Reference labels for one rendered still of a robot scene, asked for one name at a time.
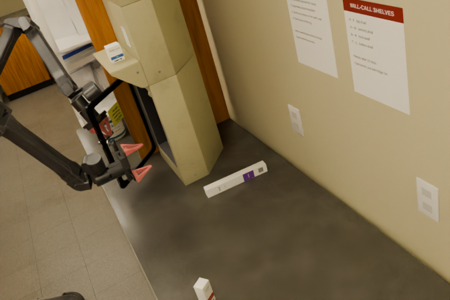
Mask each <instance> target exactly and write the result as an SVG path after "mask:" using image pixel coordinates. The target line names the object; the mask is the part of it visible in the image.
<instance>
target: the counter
mask: <svg viewBox="0 0 450 300"><path fill-rule="evenodd" d="M216 125H217V128H218V131H219V134H220V138H221V141H222V144H223V150H222V152H221V154H220V155H219V157H218V159H217V160H216V162H215V164H214V166H213V168H212V170H211V172H210V173H209V175H207V176H205V177H203V178H201V179H199V180H197V181H195V182H193V183H191V184H189V185H187V186H185V184H184V183H183V182H182V181H181V180H180V178H179V177H178V176H177V175H176V173H175V172H174V171H173V170H172V168H171V167H170V166H169V165H168V163H167V162H166V161H165V160H164V158H162V156H161V154H160V151H158V152H156V153H154V154H152V156H151V157H150V158H149V159H148V161H147V162H146V163H145V164H144V166H142V167H145V166H148V165H151V166H152V168H151V169H150V170H149V171H148V172H147V173H146V174H145V175H144V176H143V178H142V179H141V181H140V182H139V183H138V182H137V180H136V181H135V180H134V179H133V180H131V182H130V183H129V184H128V186H127V187H126V188H125V189H121V188H120V186H119V183H118V181H117V179H114V180H112V181H110V182H108V183H106V184H104V185H102V186H103V188H104V190H105V192H106V194H107V196H108V199H109V201H110V203H111V205H112V207H113V209H114V211H115V213H116V215H117V218H118V219H119V222H120V223H121V226H122V227H123V230H124V231H125V234H126V236H127V238H128V240H129V242H130V244H131V246H132V248H133V250H134V252H135V255H136V257H137V259H138V261H139V263H140V265H141V267H142V269H143V271H144V273H145V276H146V277H147V280H148V282H149V284H150V286H151V288H152V290H153V292H154V294H155V296H156V298H157V300H199V299H198V296H197V295H196V292H195V290H194V285H195V283H196V282H197V281H198V279H199V278H203V279H207V280H209V282H210V285H211V288H212V290H213V293H214V296H215V298H216V299H215V300H450V283H448V282H447V281H446V280H445V279H443V278H442V277H440V276H439V275H438V274H437V273H435V272H434V271H432V270H431V269H430V268H429V267H427V266H426V265H424V264H423V263H422V262H421V261H419V260H418V259H416V258H415V257H414V256H413V255H411V254H410V253H409V252H407V251H406V250H405V249H403V248H402V247H401V246H399V245H398V244H397V243H395V242H394V241H393V240H391V239H390V238H389V237H387V236H386V235H385V234H383V233H382V232H381V231H379V230H378V229H377V228H375V227H374V226H373V225H371V224H370V223H369V222H367V221H366V220H365V219H363V218H362V217H361V216H359V215H358V214H357V213H355V212H354V211H353V210H351V209H350V208H349V207H347V206H346V205H345V204H343V203H342V202H341V201H339V200H338V199H337V198H335V197H334V196H333V195H331V194H330V193H329V192H327V191H326V190H325V189H323V188H322V187H321V186H320V185H318V184H317V183H315V182H314V181H313V180H312V179H310V178H309V177H307V176H306V175H305V174H304V173H302V172H301V171H299V170H298V169H297V168H296V167H294V166H293V165H291V164H290V163H289V162H288V161H286V160H285V159H283V158H282V157H281V156H280V155H278V154H277V153H275V152H274V151H273V150H272V149H270V148H269V147H267V146H266V145H265V144H264V143H263V142H261V141H260V140H258V139H257V138H256V137H255V136H253V135H252V134H250V133H249V132H248V131H247V130H245V129H244V128H242V127H241V126H240V125H239V124H237V123H236V122H234V121H233V120H232V119H231V118H229V119H226V120H225V121H222V122H221V123H218V124H216ZM77 134H78V136H79V138H80V141H81V143H82V145H83V147H84V149H85V151H86V153H87V155H89V154H91V153H100V155H101V157H102V160H103V161H104V164H105V166H107V165H109V164H110V163H109V162H108V159H107V157H106V155H105V153H104V150H103V148H102V146H101V145H99V144H98V142H99V140H98V137H97V135H96V134H95V133H91V132H90V131H88V130H87V129H85V130H84V128H83V127H82V128H81V129H78V130H77ZM260 161H264V162H265V163H266V166H267V171H266V172H264V173H262V174H260V175H258V176H256V177H254V178H251V179H249V180H247V181H244V182H242V183H240V184H238V185H236V186H234V187H232V188H230V189H227V190H225V191H223V192H220V193H219V194H216V195H215V196H212V197H210V198H208V197H207V195H206V193H205V190H204V186H207V185H209V184H211V183H214V182H215V181H218V180H220V179H222V178H224V177H227V176H229V175H231V174H233V173H236V172H237V171H240V170H242V169H244V168H247V167H249V166H251V165H254V164H255V163H258V162H260Z"/></svg>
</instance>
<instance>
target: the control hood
mask: <svg viewBox="0 0 450 300"><path fill-rule="evenodd" d="M121 49H122V51H123V54H124V57H125V59H124V60H121V61H119V62H116V63H114V64H113V63H112V62H111V61H110V60H109V58H108V55H107V53H106V50H105V49H104V50H101V51H99V52H96V53H93V56H94V57H95V58H96V59H97V60H98V61H99V62H100V64H101V65H102V66H103V67H104V68H105V69H106V71H107V72H108V73H109V74H110V75H111V76H113V77H115V78H118V79H120V80H123V81H125V82H128V83H130V84H133V85H135V86H138V87H140V88H145V87H147V86H148V82H147V79H146V77H145V73H144V71H143V68H142V65H141V63H140V61H138V59H136V58H135V57H134V56H132V55H131V54H130V53H128V51H126V50H125V49H124V48H123V47H122V46H121Z"/></svg>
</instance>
